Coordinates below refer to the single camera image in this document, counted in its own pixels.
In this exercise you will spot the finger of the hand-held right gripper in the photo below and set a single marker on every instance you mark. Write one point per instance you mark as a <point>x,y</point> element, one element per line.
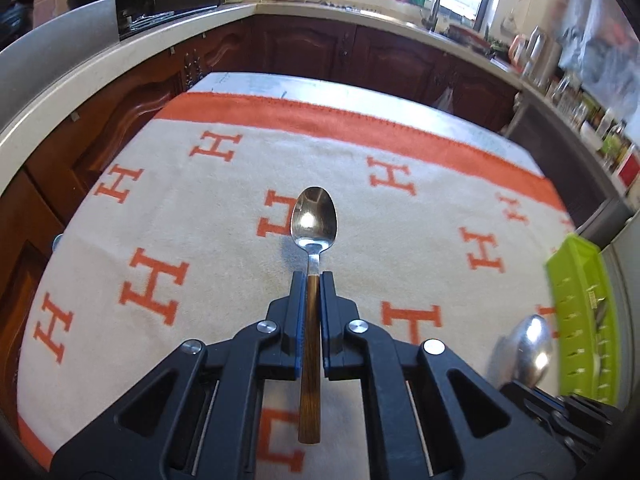
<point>525,399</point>

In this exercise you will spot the white kitchen countertop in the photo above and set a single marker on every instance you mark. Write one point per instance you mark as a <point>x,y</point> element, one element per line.
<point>100,67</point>

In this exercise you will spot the green plastic utensil tray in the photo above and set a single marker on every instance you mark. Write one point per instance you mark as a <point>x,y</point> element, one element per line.
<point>575,285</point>

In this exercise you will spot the steel splash guard panel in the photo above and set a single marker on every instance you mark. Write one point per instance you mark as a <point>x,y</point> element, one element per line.
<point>50,60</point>

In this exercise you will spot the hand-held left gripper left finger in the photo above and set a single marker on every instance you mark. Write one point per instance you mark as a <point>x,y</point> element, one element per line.
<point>300,320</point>

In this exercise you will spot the dark wooden base cabinets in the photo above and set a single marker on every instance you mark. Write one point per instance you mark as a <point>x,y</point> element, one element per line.
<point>300,45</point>

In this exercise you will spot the orange and cream printed blanket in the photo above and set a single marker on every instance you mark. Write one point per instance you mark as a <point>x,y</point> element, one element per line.
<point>200,240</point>

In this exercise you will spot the jar with red label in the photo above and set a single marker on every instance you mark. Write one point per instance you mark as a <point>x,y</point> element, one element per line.
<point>631,169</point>

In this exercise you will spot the red pan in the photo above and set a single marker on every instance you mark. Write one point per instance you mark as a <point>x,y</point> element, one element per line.
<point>467,36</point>

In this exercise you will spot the black gas stove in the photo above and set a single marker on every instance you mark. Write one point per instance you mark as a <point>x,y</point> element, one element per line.
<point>150,19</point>

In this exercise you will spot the plastic covered wall poster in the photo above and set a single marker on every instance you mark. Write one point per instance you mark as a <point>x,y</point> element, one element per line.
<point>595,45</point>

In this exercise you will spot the steel electric kettle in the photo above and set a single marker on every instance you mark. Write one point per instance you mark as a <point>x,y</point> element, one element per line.
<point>534,52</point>

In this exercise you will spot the white plastic bag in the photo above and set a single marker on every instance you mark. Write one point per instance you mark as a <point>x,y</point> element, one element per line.
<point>446,97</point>

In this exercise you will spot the glass pitcher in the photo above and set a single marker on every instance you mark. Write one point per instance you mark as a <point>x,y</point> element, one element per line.
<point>562,89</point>

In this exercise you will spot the clear bottle with green label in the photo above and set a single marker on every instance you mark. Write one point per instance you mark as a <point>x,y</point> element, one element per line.
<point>612,142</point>

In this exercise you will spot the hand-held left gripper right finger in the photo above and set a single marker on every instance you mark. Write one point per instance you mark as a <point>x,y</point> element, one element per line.
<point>326,320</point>

